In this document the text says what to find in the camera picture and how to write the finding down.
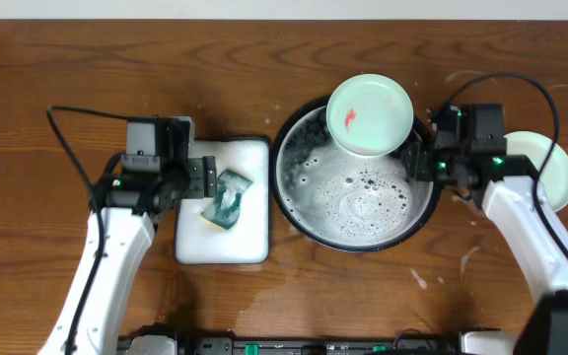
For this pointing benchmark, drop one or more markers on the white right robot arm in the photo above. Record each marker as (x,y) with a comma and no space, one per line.
(507,189)

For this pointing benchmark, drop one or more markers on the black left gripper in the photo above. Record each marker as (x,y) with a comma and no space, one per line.
(209,177)

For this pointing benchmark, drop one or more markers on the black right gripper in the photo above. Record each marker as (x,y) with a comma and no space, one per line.
(419,168)

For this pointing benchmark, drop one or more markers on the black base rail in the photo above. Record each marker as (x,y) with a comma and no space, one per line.
(227,345)

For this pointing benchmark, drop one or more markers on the round black metal tray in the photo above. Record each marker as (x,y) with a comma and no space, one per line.
(340,200)

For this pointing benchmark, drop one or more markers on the black rectangular soapy tray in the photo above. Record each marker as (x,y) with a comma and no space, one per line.
(200,242)

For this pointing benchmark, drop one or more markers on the green and yellow sponge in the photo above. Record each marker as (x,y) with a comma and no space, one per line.
(225,209)

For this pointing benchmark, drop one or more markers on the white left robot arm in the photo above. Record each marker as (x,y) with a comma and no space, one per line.
(125,212)

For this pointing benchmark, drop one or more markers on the light green plate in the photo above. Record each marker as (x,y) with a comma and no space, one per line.
(369,115)
(555,176)

